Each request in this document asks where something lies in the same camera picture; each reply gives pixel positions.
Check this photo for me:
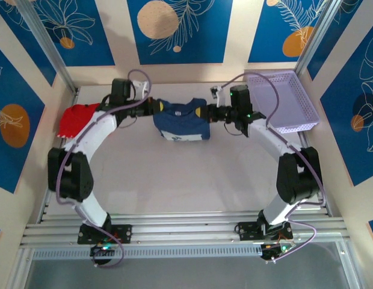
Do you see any navy blue printed t-shirt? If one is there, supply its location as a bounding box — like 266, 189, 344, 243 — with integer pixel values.
152, 98, 211, 142

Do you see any folded red t-shirt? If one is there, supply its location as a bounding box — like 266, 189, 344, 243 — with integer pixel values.
57, 103, 102, 140

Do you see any lavender plastic mesh basket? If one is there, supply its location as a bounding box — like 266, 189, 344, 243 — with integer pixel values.
245, 69, 321, 135

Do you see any grey metal sheet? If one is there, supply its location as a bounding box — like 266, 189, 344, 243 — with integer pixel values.
23, 255, 353, 289

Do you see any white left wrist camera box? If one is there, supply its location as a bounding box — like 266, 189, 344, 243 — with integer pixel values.
131, 79, 152, 99

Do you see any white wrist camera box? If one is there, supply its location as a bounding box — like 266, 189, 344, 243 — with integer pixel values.
210, 85, 226, 107
131, 79, 152, 99

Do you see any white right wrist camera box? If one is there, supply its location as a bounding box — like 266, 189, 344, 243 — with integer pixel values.
210, 85, 226, 107

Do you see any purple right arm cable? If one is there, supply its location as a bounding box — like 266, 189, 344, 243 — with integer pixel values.
221, 72, 327, 263

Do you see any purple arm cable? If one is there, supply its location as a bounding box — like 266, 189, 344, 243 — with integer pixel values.
221, 72, 327, 263
55, 69, 153, 269

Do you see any blue floral wall panel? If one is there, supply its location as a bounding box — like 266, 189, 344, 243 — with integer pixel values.
127, 0, 233, 64
0, 42, 46, 193
306, 0, 366, 81
0, 0, 57, 87
248, 0, 328, 63
320, 17, 373, 187
35, 0, 116, 67

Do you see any aluminium corner post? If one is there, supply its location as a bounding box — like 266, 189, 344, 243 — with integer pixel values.
294, 0, 346, 78
15, 0, 81, 94

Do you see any black device with wires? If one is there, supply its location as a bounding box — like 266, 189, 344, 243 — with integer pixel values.
19, 85, 353, 252

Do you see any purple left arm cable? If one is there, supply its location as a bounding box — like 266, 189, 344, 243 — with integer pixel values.
55, 69, 153, 269

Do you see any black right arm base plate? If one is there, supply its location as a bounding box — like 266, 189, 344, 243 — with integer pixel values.
236, 221, 294, 241

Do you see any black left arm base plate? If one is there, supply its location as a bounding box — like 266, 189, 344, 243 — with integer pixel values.
77, 224, 133, 245

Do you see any grey slotted cable duct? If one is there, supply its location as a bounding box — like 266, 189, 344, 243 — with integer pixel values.
31, 245, 264, 261

